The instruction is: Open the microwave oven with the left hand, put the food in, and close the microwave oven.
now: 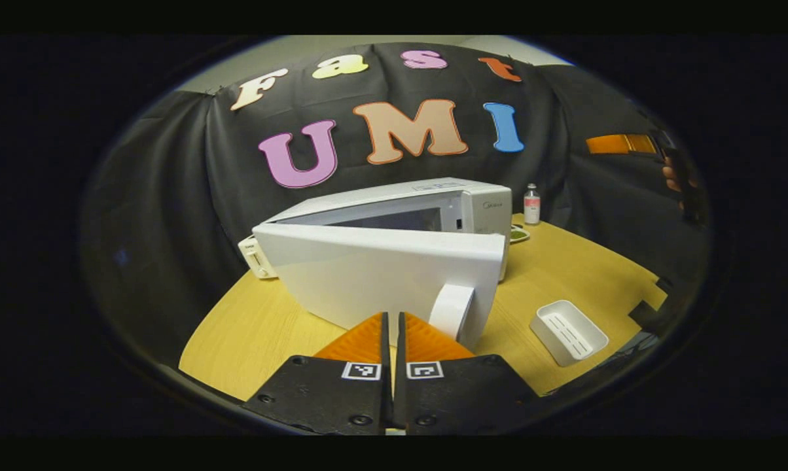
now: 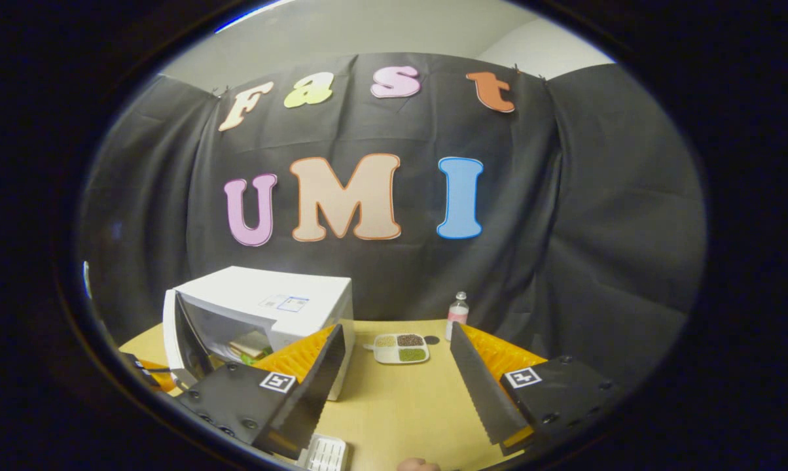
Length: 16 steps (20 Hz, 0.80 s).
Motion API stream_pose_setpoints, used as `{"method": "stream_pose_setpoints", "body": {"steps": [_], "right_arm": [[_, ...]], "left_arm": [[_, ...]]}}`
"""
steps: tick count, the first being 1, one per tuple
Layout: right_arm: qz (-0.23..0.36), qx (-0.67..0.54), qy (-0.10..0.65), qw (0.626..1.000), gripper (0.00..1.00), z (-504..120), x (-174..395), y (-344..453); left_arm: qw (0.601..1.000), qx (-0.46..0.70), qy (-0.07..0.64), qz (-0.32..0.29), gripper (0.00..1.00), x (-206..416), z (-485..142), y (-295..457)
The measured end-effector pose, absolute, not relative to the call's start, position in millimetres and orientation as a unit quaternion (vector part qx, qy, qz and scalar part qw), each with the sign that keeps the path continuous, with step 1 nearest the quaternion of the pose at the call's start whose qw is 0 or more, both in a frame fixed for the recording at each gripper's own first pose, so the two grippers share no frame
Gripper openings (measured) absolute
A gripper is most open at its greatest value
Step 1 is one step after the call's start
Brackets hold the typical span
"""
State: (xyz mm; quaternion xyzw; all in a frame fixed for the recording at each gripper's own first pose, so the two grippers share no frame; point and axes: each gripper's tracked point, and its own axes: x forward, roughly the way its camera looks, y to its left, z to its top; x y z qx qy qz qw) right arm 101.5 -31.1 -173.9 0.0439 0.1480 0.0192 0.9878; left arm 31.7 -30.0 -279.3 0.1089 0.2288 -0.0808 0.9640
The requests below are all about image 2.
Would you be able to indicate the white microwave oven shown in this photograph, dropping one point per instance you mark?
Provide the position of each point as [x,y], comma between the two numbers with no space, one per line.
[250,291]

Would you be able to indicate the black backdrop cloth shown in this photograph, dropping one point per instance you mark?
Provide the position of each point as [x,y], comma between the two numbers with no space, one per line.
[564,229]

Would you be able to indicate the clear bottle with pink label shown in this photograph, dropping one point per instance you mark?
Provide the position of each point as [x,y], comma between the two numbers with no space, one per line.
[457,317]

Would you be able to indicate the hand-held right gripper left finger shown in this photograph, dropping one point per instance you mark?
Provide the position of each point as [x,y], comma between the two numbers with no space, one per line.
[309,399]

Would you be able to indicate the white sandwich holder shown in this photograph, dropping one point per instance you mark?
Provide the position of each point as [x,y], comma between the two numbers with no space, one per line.
[325,453]

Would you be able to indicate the white divided tray of grains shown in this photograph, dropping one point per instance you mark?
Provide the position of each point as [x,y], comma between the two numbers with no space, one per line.
[400,348]

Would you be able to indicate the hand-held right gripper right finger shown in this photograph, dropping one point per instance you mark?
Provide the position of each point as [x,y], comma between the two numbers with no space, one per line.
[479,392]

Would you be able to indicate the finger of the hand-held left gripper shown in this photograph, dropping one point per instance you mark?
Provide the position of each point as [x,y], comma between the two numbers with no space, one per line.
[155,376]

